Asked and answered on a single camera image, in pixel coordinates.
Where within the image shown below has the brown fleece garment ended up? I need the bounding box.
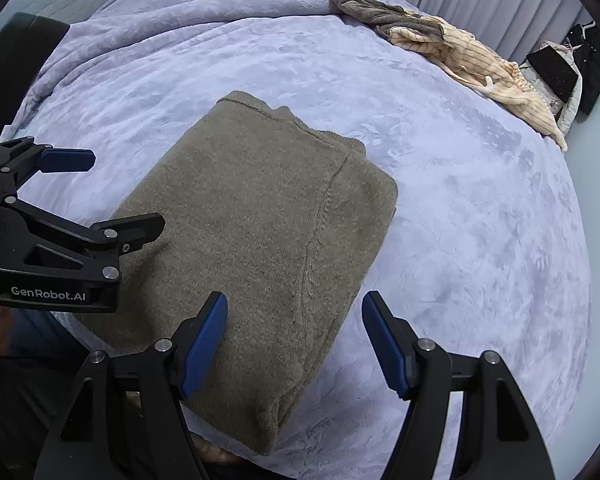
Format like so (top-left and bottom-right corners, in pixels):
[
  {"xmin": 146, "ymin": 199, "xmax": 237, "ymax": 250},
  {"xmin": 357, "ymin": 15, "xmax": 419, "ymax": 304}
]
[{"xmin": 329, "ymin": 0, "xmax": 448, "ymax": 41}]

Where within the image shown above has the lavender embossed duvet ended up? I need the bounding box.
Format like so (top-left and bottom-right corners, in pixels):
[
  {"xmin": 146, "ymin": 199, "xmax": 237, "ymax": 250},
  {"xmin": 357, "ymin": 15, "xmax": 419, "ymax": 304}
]
[{"xmin": 12, "ymin": 0, "xmax": 361, "ymax": 126}]

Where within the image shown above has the lavender plush bed blanket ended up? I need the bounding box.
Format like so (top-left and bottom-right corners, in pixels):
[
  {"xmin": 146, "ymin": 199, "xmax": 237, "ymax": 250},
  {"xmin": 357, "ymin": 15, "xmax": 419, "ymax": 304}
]
[{"xmin": 10, "ymin": 15, "xmax": 593, "ymax": 478}]

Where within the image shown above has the person's leg in jeans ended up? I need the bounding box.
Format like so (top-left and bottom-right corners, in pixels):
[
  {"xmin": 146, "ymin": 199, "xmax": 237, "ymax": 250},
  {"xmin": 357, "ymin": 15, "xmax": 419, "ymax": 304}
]
[{"xmin": 7, "ymin": 310, "xmax": 93, "ymax": 361}]

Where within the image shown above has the cream striped fleece garment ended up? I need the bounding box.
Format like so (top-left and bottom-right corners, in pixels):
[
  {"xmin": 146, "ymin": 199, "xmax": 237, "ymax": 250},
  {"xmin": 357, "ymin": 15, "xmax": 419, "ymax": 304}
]
[{"xmin": 389, "ymin": 16, "xmax": 568, "ymax": 152}]

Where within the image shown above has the black hanging jacket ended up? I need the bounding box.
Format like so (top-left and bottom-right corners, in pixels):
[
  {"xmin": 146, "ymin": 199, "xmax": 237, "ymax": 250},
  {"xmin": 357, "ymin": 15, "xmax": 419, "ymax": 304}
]
[{"xmin": 565, "ymin": 22, "xmax": 600, "ymax": 116}]

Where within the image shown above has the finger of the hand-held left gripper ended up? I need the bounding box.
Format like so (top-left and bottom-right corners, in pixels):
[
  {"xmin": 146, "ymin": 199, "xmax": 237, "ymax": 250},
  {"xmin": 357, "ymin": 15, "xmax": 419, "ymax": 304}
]
[
  {"xmin": 0, "ymin": 136, "xmax": 97, "ymax": 206},
  {"xmin": 0, "ymin": 195, "xmax": 167, "ymax": 286}
]

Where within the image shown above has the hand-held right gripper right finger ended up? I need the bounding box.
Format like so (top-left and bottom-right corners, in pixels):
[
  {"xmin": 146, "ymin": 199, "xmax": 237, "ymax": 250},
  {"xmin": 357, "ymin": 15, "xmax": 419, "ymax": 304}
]
[{"xmin": 361, "ymin": 290, "xmax": 556, "ymax": 480}]

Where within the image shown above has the grey pleated curtain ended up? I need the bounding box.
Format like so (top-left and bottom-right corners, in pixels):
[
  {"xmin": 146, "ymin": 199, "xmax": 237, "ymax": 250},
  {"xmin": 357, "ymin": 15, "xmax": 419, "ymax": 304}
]
[{"xmin": 420, "ymin": 0, "xmax": 588, "ymax": 66}]

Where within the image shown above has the white puffer coat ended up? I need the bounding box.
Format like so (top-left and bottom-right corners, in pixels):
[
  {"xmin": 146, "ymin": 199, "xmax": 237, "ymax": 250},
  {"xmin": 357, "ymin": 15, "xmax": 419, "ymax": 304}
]
[{"xmin": 519, "ymin": 40, "xmax": 583, "ymax": 136}]

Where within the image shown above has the olive knit sweater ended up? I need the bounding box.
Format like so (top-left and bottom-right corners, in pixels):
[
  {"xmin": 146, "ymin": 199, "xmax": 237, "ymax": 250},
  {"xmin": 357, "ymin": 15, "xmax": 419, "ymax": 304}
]
[{"xmin": 72, "ymin": 91, "xmax": 399, "ymax": 457}]

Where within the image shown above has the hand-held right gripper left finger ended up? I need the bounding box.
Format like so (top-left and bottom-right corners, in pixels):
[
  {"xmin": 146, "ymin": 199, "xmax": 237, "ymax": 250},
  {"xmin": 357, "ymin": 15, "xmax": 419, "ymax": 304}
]
[{"xmin": 32, "ymin": 290, "xmax": 230, "ymax": 480}]

